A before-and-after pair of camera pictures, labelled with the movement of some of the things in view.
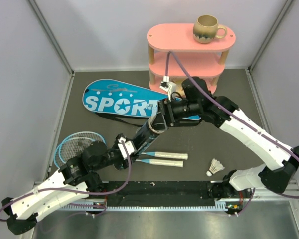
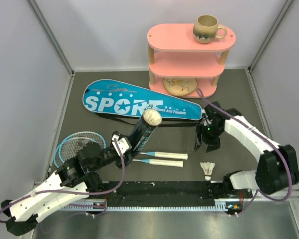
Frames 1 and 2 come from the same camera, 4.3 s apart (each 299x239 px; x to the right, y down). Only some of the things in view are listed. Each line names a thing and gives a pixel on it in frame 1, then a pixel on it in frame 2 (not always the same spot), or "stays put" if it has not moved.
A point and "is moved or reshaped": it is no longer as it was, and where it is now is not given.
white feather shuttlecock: (216, 167) to (208, 168)
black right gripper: (160, 123) to (200, 129)
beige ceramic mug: (206, 28) stays put
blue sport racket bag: (116, 97) stays put
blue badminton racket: (71, 149) stays put
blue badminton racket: (72, 147) stays put
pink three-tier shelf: (174, 54) stays put
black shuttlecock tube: (144, 137) is moved or reshaped
